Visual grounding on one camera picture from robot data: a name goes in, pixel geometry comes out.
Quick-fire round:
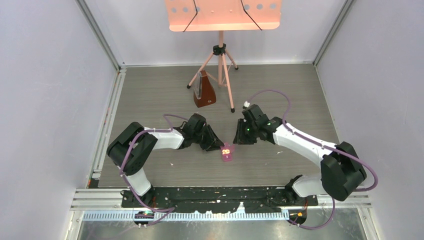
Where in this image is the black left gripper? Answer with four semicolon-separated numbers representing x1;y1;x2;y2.
192;124;224;152

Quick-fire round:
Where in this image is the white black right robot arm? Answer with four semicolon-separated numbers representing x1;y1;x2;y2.
233;104;367;205

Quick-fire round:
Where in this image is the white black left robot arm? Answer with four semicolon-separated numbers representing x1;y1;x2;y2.
106;113;224;207

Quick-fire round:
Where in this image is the brown wooden metronome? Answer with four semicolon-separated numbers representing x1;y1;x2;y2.
192;70;217;108

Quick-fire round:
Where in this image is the pink music stand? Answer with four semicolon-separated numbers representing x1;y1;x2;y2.
165;0;283;113

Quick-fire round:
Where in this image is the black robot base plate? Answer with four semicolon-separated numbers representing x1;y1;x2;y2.
120;186;318;214

